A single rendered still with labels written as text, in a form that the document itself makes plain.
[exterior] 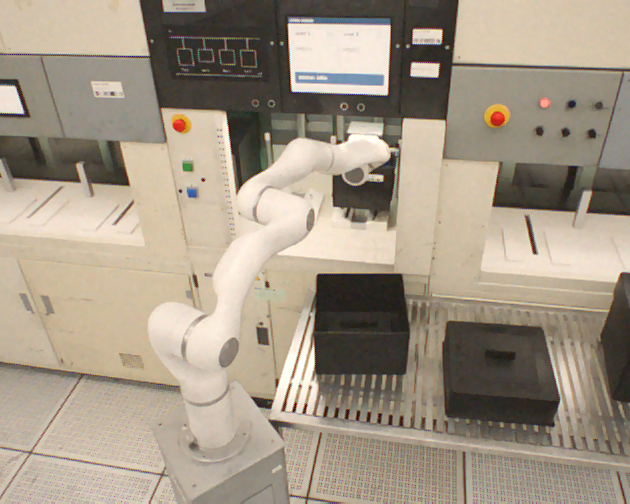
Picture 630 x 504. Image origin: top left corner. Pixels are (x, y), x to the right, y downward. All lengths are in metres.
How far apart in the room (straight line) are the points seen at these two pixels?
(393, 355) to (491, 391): 0.29
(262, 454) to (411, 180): 0.89
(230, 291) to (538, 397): 0.85
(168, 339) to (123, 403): 1.50
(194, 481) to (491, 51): 1.36
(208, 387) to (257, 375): 1.09
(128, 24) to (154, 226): 0.71
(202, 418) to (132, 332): 1.12
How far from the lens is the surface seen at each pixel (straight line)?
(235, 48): 1.73
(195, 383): 1.42
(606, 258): 2.19
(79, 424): 2.82
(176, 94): 1.85
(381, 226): 2.13
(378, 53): 1.65
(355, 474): 2.44
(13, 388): 3.12
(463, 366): 1.66
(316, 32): 1.66
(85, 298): 2.54
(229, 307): 1.32
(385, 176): 2.02
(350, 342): 1.64
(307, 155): 1.49
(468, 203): 1.84
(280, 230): 1.39
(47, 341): 2.86
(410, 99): 1.69
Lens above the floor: 2.05
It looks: 35 degrees down
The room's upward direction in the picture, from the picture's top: 2 degrees counter-clockwise
